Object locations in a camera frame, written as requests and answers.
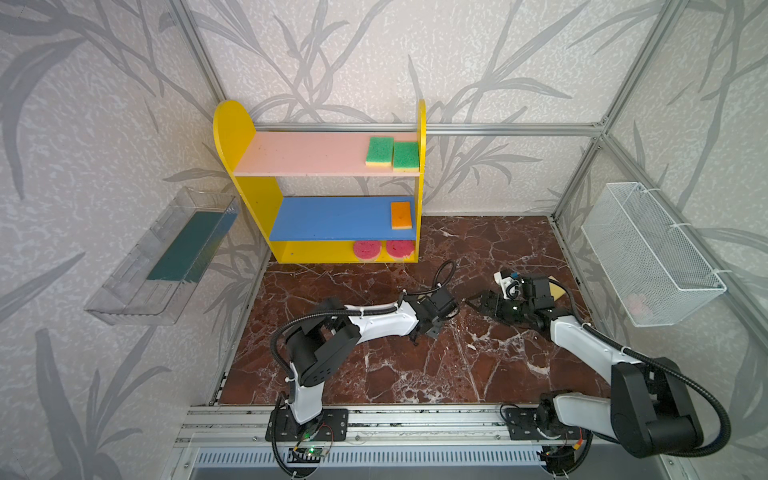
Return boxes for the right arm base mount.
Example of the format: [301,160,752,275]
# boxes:
[499,404,584,445]

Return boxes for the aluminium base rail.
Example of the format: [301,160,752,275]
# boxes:
[173,403,679,469]

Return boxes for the yellow sponge right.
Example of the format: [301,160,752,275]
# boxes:
[549,282,565,300]

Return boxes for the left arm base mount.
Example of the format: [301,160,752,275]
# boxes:
[265,406,349,442]

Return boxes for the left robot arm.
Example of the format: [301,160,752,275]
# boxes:
[270,285,459,425]

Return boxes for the orange sponge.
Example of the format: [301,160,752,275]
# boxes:
[390,201,413,230]

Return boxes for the white wire mesh basket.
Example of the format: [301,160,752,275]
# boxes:
[582,182,727,328]

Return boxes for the yellow sponge green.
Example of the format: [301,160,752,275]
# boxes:
[392,141,420,172]

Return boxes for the clear plastic wall bin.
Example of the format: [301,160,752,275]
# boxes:
[85,187,239,326]

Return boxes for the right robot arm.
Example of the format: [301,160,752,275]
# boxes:
[465,271,732,458]

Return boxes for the pink object in basket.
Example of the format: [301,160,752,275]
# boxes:
[625,294,653,322]

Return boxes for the green top sponge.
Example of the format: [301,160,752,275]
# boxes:
[365,136,395,168]

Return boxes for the pink round sponge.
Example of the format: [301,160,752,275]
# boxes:
[353,240,382,262]
[386,240,415,260]

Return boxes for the yellow shelf pink blue boards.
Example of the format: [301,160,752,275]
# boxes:
[213,100,427,264]

